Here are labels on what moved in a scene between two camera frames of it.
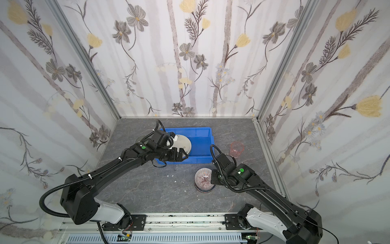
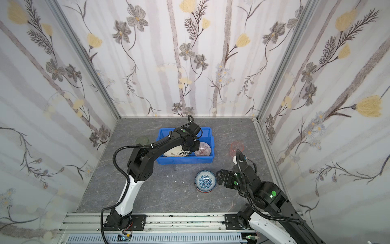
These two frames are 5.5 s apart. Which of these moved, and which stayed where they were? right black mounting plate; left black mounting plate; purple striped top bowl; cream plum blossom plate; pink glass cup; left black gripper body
Moved: cream plum blossom plate; purple striped top bowl; left black gripper body
Stayed: pink glass cup; right black mounting plate; left black mounting plate
